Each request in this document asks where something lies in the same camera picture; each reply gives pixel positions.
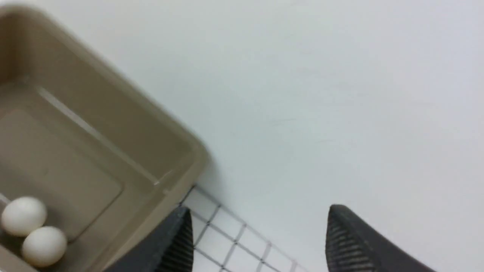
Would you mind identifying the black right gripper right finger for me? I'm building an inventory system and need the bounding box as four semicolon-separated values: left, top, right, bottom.
325;204;433;272

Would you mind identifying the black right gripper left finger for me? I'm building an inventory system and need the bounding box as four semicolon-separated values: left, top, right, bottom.
104;206;195;272

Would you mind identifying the white ping-pong ball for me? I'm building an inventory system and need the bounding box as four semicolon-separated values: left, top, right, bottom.
21;227;68;267
1;196;47;237

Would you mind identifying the white black grid tablecloth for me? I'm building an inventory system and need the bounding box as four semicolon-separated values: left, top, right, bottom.
179;185;307;272

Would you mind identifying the olive green plastic bin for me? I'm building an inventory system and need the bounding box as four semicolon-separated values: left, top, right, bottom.
1;3;208;272

